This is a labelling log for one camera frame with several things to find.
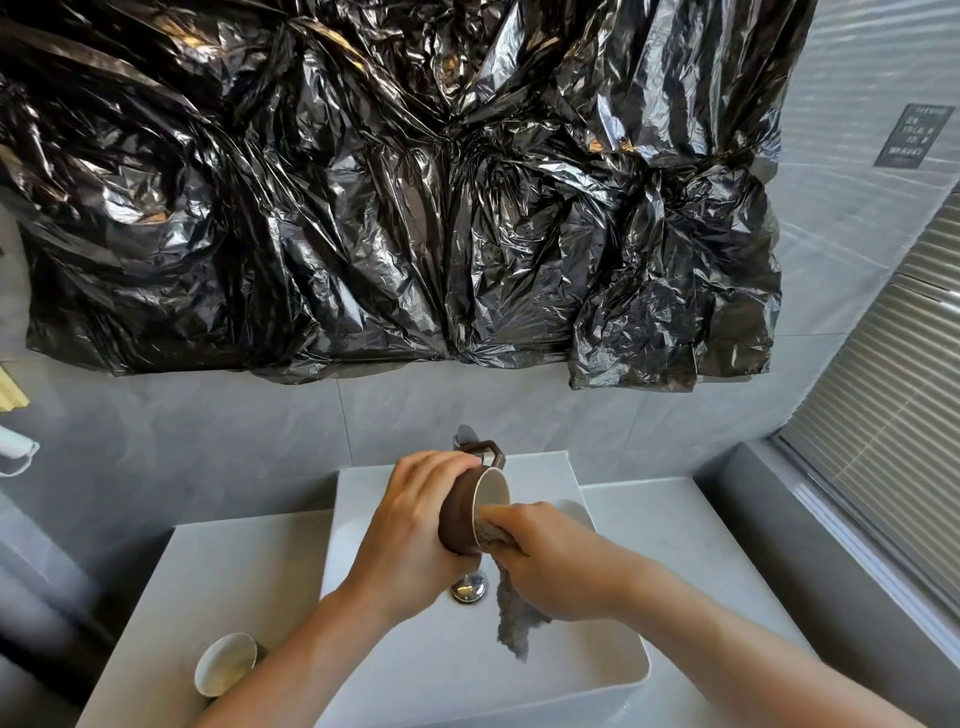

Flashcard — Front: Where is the person's left hand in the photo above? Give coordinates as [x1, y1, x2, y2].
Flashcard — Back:
[341, 450, 483, 628]

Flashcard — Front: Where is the person's right hand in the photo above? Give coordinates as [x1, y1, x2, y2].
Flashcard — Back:
[480, 501, 640, 625]

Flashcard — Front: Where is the brown mug with handle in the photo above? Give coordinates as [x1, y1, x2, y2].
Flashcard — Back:
[438, 440, 513, 558]

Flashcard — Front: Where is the grey cleaning cloth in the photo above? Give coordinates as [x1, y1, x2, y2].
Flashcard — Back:
[474, 516, 557, 663]

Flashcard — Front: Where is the person's right forearm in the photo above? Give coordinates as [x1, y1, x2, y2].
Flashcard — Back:
[603, 558, 928, 728]

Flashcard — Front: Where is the person's left forearm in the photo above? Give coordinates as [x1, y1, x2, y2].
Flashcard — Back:
[191, 591, 411, 728]

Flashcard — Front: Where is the chrome drain plug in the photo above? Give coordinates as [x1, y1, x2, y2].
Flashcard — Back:
[450, 570, 489, 606]

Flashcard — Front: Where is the white square sink basin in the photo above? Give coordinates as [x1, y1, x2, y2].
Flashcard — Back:
[313, 450, 652, 728]

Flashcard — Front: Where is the small brown cup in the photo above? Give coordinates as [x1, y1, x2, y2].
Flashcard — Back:
[194, 632, 261, 701]

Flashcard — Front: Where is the black plastic sheet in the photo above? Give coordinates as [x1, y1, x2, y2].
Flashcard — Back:
[0, 0, 819, 393]

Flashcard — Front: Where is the grey window blind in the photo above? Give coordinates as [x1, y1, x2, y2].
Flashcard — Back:
[772, 187, 960, 605]

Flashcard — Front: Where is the beige wooden object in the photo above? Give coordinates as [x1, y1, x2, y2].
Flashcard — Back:
[0, 360, 32, 414]

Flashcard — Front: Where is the black wall sign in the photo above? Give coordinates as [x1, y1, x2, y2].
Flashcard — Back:
[873, 103, 957, 171]

